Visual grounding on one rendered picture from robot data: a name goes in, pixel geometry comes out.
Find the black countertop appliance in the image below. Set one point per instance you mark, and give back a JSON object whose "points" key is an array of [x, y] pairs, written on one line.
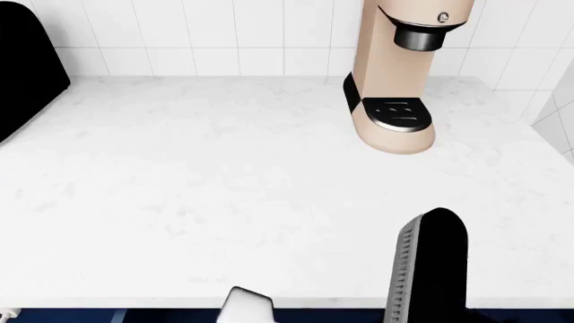
{"points": [[22, 67]]}

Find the dark blue cabinet front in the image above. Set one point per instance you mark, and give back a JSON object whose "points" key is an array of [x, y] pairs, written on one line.
{"points": [[148, 316]]}

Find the beige black coffee machine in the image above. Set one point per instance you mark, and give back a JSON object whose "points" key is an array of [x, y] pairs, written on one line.
{"points": [[385, 80]]}

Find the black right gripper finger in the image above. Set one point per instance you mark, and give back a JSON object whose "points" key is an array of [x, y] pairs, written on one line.
{"points": [[441, 266], [249, 307]]}

